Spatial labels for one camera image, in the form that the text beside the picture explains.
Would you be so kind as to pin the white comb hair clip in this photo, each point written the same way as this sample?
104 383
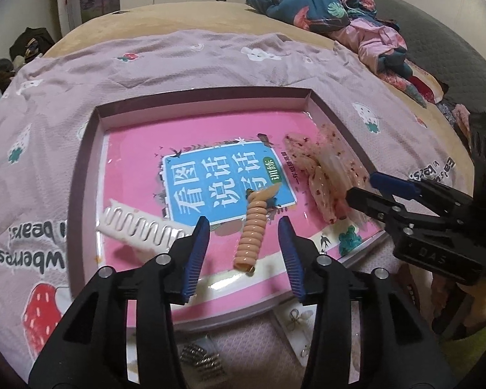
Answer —
137 225

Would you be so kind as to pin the grey padded headboard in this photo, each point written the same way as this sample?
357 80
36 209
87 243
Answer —
441 40

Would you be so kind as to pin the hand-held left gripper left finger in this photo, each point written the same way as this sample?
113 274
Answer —
196 259

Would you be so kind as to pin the silver hair clips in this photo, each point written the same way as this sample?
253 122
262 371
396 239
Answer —
198 356

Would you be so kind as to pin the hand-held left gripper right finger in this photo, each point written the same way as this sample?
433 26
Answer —
291 263

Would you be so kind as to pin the pink strawberry printed blanket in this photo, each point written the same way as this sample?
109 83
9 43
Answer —
186 60

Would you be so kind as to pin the navy floral quilt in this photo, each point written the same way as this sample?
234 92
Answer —
307 0

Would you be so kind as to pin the dark bag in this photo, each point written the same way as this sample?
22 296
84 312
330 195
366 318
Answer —
30 44

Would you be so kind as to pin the translucent speckled hair claw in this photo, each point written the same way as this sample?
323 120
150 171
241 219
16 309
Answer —
322 178

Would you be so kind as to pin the white earring card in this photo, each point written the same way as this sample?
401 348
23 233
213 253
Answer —
293 320

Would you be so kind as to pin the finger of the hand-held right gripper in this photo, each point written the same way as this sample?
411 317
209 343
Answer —
368 202
393 185

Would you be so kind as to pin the pink book with blue label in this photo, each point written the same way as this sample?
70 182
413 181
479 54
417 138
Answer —
145 150

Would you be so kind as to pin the shallow pink cardboard box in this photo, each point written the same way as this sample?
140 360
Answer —
85 194

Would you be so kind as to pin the white door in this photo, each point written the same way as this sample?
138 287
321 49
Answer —
69 0

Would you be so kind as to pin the tan bed sheet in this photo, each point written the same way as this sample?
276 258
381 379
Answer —
166 16

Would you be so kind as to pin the pile of dark clutter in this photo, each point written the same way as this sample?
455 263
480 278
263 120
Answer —
2 75

